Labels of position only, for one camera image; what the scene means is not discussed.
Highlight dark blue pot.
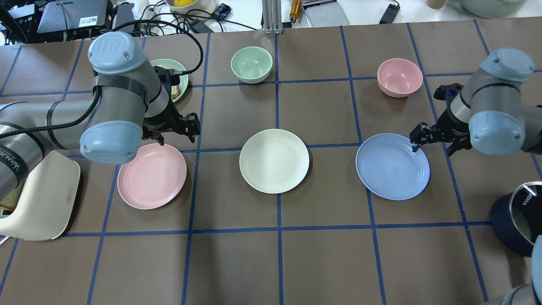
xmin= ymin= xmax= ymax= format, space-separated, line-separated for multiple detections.
xmin=490 ymin=181 xmax=542 ymax=257

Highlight pink plate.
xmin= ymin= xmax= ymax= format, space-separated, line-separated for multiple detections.
xmin=117 ymin=144 xmax=188 ymax=210

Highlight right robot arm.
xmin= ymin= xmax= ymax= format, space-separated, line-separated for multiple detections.
xmin=409 ymin=47 xmax=542 ymax=156

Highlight green bowl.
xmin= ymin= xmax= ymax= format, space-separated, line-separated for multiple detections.
xmin=230 ymin=46 xmax=274 ymax=84

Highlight bread slice on plate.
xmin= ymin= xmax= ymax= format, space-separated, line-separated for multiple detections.
xmin=170 ymin=85 xmax=180 ymax=102

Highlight aluminium frame post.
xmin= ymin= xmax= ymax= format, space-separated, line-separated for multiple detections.
xmin=262 ymin=0 xmax=283 ymax=35

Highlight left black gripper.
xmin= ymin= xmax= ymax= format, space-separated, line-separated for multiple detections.
xmin=142 ymin=68 xmax=201 ymax=146

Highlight pink bowl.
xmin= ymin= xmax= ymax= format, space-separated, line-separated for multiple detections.
xmin=377 ymin=58 xmax=423 ymax=98

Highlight cream white plate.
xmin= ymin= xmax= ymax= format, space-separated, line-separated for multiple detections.
xmin=239 ymin=129 xmax=310 ymax=194

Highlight beige bowl with fruit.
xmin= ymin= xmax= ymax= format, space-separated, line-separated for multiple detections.
xmin=165 ymin=0 xmax=218 ymax=14

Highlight green plate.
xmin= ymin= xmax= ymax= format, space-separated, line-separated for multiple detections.
xmin=150 ymin=58 xmax=188 ymax=103

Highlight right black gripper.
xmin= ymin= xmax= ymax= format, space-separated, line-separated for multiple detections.
xmin=409 ymin=83 xmax=472 ymax=157

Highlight white toaster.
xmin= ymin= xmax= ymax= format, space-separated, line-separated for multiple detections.
xmin=0 ymin=151 xmax=81 ymax=241

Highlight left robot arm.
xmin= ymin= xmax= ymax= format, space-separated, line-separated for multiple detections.
xmin=0 ymin=31 xmax=201 ymax=199

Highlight blue plate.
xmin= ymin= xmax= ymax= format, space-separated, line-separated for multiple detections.
xmin=355 ymin=133 xmax=430 ymax=201

